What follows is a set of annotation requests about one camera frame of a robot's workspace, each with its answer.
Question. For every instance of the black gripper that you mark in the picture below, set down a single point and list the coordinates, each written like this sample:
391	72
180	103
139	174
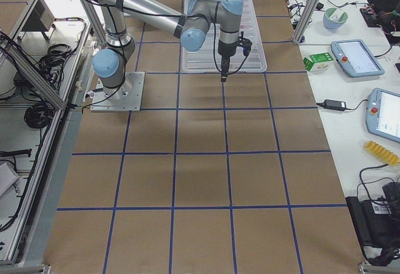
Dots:
224	49

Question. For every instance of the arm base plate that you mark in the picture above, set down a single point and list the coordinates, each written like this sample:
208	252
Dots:
127	98

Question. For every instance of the green white bowl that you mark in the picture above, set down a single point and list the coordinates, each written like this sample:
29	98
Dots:
334	18

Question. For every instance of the teach pendant tablet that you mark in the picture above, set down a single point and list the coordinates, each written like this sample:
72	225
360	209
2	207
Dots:
355	58
382	114

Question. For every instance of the black device on desk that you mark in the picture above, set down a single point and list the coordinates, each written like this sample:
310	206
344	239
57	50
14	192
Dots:
377	223

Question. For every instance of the green white carton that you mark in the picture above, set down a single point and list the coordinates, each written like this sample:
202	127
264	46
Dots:
317	62

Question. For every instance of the black power adapter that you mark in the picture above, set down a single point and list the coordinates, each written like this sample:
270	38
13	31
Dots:
334	105

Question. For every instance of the yellow corrugated toy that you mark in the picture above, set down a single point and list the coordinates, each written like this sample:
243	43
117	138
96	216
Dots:
383	154

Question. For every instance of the aluminium frame post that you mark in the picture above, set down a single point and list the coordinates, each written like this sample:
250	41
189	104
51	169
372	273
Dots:
304	21

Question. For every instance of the grey metal box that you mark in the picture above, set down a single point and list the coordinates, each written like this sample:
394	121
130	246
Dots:
41	19

